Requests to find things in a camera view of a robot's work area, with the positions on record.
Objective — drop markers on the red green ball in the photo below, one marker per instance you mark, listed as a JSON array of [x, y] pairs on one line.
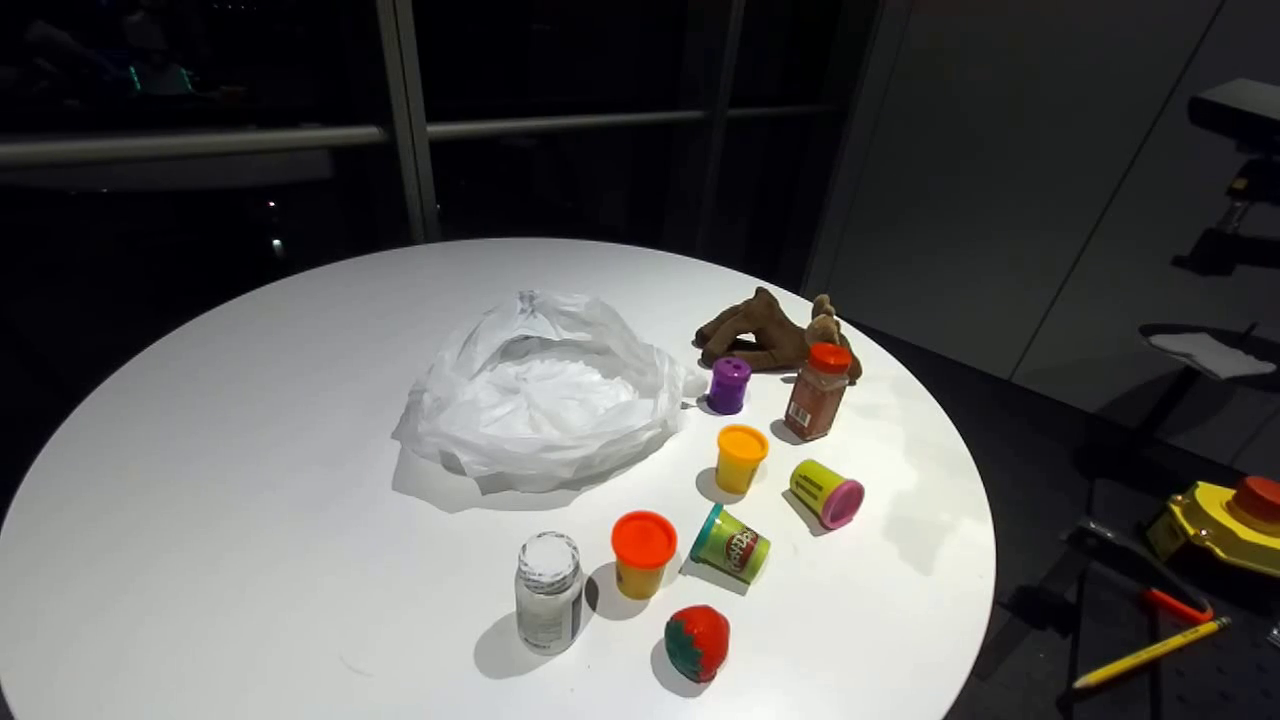
[[697, 642]]

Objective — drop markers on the yellow-green tub pink lid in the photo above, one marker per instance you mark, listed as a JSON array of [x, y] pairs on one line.
[[824, 493]]

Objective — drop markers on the black and red tool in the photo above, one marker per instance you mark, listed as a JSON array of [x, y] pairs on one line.
[[1135, 563]]

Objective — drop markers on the yellow tub orange lid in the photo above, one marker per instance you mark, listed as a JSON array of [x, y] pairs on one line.
[[647, 543]]

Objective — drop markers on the glass jar white powder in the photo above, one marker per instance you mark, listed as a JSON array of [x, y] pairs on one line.
[[550, 602]]

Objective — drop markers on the brown spice jar orange lid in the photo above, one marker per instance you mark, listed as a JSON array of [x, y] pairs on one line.
[[819, 399]]

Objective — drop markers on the grey flat stand plate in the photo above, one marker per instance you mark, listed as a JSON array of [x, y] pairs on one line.
[[1214, 354]]

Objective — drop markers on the small purple container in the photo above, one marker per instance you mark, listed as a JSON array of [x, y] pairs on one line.
[[731, 387]]

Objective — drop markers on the green tub red label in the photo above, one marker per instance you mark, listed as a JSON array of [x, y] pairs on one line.
[[731, 545]]

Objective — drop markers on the grey horizontal window rail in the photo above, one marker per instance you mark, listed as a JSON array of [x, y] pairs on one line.
[[185, 141]]

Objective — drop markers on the grey window post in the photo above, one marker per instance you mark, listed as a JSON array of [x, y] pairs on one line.
[[404, 122]]

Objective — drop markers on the yellow pencil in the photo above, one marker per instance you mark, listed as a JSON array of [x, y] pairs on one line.
[[1144, 654]]

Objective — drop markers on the black camera on stand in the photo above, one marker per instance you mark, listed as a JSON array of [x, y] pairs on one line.
[[1240, 104]]

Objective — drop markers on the yellow emergency stop box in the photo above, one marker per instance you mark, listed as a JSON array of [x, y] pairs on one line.
[[1220, 525]]

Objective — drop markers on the white plastic bag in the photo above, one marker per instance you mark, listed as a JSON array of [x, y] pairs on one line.
[[546, 400]]

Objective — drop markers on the brown plush reindeer toy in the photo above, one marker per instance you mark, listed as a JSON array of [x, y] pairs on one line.
[[755, 328]]

